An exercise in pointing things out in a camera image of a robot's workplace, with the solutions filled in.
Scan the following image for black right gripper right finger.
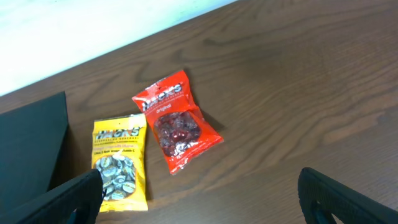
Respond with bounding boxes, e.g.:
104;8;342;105
298;167;397;224

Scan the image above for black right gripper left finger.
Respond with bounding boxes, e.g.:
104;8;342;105
1;169;103;223

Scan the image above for red Hacks candy bag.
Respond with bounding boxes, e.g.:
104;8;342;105
132;70;223;175

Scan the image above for yellow Hacks candy bag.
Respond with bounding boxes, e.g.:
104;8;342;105
91;114;148;212

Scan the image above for dark green open box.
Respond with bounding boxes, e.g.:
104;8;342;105
1;92;68;213

